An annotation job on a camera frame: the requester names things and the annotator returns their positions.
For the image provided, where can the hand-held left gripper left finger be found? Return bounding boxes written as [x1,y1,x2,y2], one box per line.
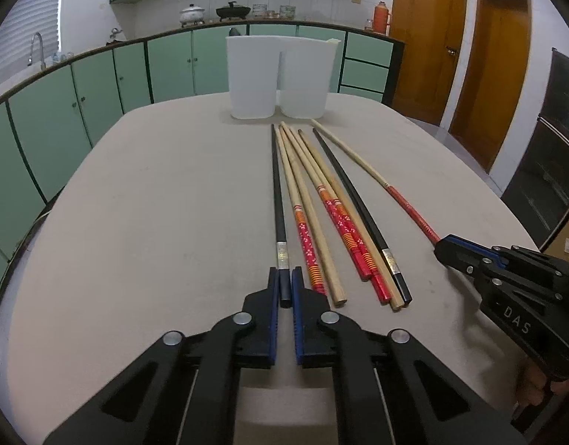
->
[42,266,280,445]

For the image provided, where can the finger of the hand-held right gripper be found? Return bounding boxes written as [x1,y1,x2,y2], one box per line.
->
[434,241,509,298]
[440,234,568,273]

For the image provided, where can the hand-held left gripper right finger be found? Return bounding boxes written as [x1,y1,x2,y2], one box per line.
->
[291,266,526,445]

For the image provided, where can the plain wooden chopstick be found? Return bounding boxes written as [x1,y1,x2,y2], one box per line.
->
[297,129,405,312]
[279,121,348,307]

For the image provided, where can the red patterned wooden chopstick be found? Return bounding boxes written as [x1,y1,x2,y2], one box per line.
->
[289,125,393,304]
[284,123,378,283]
[274,126,327,295]

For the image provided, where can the black chopstick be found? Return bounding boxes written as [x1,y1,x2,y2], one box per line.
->
[312,127,414,306]
[270,124,292,309]

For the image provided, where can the wooden chopstick with red end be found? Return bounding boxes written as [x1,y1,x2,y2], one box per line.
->
[310,119,442,245]

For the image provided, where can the white double utensil holder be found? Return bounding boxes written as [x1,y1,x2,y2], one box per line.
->
[226,34,342,120]

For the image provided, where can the person's right hand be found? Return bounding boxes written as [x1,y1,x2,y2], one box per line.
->
[514,360,569,427]

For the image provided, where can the black cabinet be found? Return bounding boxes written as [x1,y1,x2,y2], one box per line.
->
[500,47,569,251]

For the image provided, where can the wooden door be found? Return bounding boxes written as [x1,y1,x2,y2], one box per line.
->
[449,0,533,173]
[384,0,468,127]

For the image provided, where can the orange thermos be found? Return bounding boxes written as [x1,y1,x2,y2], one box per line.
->
[375,1,392,34]

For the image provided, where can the green base cabinets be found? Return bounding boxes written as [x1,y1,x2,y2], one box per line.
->
[0,22,406,330]

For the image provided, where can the black wok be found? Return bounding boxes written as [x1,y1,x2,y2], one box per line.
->
[215,1,252,22]

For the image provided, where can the white lidded pot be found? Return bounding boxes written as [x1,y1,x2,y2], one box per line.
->
[180,3,205,27]

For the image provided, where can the metal sink faucet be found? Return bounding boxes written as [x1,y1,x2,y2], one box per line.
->
[27,32,46,71]

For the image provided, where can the window blinds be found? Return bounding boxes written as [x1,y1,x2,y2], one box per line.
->
[0,0,65,98]

